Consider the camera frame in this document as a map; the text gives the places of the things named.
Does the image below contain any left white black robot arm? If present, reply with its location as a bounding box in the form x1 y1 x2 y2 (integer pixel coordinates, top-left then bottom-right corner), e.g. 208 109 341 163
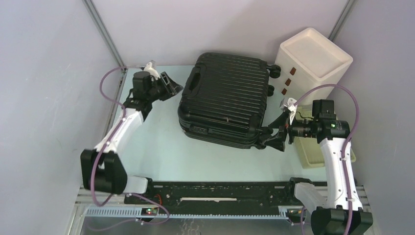
80 71 183 204

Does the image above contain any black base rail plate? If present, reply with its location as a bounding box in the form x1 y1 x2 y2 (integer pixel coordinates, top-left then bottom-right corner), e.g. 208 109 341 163
143 177 327 218

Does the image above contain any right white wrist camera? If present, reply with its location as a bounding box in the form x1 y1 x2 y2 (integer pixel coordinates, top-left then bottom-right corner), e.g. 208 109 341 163
280 97 298 125

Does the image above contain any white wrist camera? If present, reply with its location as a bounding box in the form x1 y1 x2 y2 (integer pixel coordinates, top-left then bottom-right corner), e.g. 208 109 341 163
280 97 298 125
140 60 161 80

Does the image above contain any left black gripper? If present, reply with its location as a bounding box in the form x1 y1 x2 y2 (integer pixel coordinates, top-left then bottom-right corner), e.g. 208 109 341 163
146 72 183 103

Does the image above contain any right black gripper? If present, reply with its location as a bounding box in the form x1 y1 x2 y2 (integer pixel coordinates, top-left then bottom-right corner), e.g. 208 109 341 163
263 110 316 152

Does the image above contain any pale yellow perforated basket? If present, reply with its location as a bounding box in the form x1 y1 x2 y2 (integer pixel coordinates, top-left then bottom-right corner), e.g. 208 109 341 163
293 105 357 169

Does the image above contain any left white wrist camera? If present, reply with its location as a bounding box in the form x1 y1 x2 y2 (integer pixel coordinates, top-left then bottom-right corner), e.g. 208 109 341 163
140 60 161 80

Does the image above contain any white stacked drawer unit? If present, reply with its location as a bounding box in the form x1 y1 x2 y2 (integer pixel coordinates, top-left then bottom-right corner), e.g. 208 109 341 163
271 27 353 100

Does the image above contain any black ribbed hard-shell suitcase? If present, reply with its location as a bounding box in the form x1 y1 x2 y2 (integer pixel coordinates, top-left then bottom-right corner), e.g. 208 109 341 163
178 52 281 149

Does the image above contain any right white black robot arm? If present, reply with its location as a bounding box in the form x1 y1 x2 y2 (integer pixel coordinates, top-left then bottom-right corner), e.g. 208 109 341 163
263 98 373 235

